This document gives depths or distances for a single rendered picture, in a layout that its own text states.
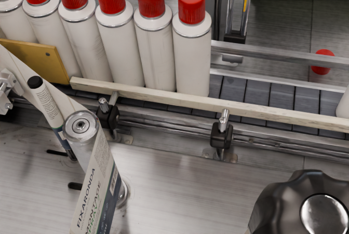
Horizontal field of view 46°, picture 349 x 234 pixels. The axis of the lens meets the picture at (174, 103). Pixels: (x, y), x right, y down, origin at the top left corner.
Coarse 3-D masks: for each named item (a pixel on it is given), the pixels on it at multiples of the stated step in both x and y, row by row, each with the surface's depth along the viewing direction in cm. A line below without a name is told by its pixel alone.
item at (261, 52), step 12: (216, 48) 61; (228, 48) 61; (240, 48) 60; (252, 48) 60; (264, 48) 60; (276, 60) 61; (288, 60) 60; (300, 60) 59; (312, 60) 59; (324, 60) 59; (336, 60) 58; (348, 60) 58
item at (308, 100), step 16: (224, 80) 68; (240, 80) 67; (256, 80) 67; (80, 96) 67; (96, 96) 67; (224, 96) 66; (240, 96) 66; (256, 96) 66; (272, 96) 65; (288, 96) 65; (304, 96) 65; (320, 96) 65; (336, 96) 65; (176, 112) 65; (192, 112) 64; (208, 112) 64; (320, 112) 63; (272, 128) 64; (288, 128) 62; (304, 128) 62
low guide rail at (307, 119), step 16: (80, 80) 64; (96, 80) 64; (128, 96) 64; (144, 96) 63; (160, 96) 62; (176, 96) 62; (192, 96) 62; (240, 112) 61; (256, 112) 60; (272, 112) 60; (288, 112) 60; (304, 112) 60; (320, 128) 60; (336, 128) 59
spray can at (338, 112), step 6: (348, 84) 58; (348, 90) 57; (348, 96) 57; (342, 102) 60; (348, 102) 58; (336, 108) 63; (342, 108) 60; (348, 108) 58; (336, 114) 62; (342, 114) 60; (348, 114) 59
